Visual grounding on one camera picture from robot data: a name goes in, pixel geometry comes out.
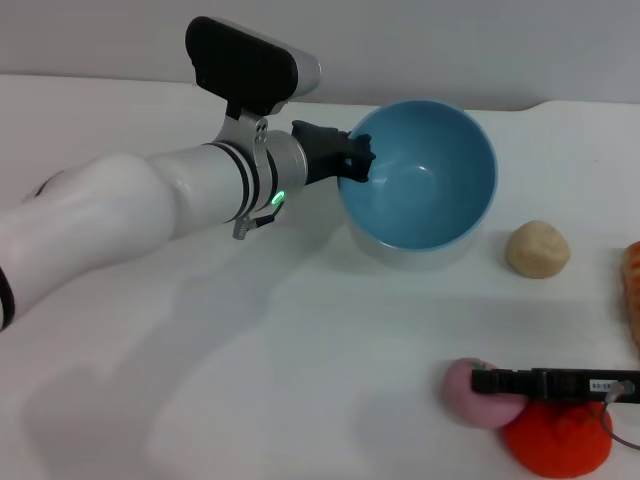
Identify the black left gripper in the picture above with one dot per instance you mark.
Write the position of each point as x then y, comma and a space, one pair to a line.
322, 152

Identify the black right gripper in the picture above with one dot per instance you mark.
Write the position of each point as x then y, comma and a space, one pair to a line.
565, 385

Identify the pink toy peach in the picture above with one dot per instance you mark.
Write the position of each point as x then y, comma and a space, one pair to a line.
465, 400

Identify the blue bowl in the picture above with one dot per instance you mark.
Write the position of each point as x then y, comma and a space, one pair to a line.
425, 190

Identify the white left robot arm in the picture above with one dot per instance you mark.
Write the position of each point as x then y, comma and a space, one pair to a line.
150, 200

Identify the orange toy tangerine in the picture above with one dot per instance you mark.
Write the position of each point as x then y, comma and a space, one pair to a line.
555, 445

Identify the beige toy bun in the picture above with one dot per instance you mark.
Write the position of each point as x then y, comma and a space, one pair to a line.
537, 247

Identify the orange toy bread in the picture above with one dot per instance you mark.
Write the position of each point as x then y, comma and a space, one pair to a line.
632, 290

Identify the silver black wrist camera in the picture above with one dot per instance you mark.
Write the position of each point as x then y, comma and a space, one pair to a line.
240, 60

